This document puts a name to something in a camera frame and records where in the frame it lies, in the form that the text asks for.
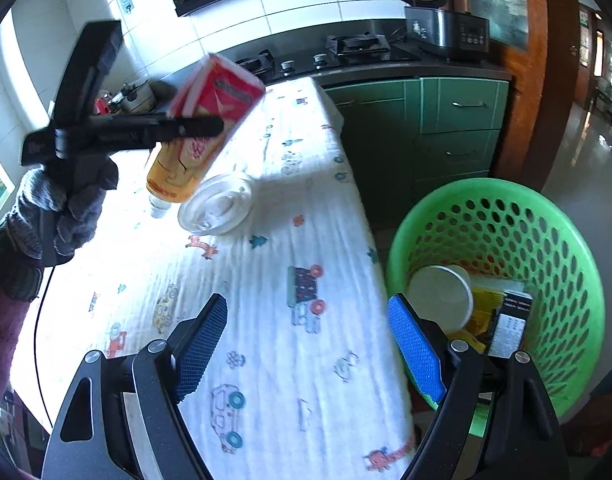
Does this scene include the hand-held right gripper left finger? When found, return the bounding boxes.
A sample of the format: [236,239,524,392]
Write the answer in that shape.
[40,292,229,480]

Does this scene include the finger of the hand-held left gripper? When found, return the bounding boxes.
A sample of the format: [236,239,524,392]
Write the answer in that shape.
[93,114,225,140]

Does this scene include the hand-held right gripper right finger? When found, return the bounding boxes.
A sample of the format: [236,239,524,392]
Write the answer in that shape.
[388,294,569,480]

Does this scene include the red paper cup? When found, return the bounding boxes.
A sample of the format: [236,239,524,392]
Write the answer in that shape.
[170,52,267,126]

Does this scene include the green perforated plastic basket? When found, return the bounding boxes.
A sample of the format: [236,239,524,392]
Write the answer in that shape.
[385,176,607,418]

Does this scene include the person's left forearm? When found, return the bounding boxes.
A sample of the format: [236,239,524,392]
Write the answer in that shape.
[0,265,41,426]

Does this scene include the person's left hand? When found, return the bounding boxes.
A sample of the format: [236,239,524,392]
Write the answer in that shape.
[0,157,120,301]

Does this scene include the orange drink bottle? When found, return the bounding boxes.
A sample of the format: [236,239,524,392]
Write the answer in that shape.
[144,125,221,218]

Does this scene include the white round container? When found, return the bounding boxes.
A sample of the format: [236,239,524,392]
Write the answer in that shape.
[406,264,474,333]

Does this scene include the yellow snack packet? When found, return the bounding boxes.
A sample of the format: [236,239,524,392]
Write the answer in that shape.
[446,287,507,356]

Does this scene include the clear plastic cup lid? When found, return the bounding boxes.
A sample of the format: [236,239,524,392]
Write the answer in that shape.
[178,172,254,235]

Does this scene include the black snack packet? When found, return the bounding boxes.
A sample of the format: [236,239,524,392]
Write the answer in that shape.
[487,290,534,359]

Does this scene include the black gas stove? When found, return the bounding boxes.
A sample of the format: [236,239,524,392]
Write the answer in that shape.
[233,34,421,83]

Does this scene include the green kitchen cabinet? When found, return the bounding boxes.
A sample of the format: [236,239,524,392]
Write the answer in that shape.
[323,76,512,231]

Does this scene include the black rice cooker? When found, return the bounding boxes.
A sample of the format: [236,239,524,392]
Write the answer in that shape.
[388,0,491,56]

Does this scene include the wooden glass door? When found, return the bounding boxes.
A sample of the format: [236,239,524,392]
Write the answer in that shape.
[446,0,579,196]

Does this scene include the wooden display cabinet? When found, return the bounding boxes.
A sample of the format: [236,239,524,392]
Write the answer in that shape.
[578,2,612,126]

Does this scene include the black cable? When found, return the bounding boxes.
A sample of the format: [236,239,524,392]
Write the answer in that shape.
[33,265,56,431]

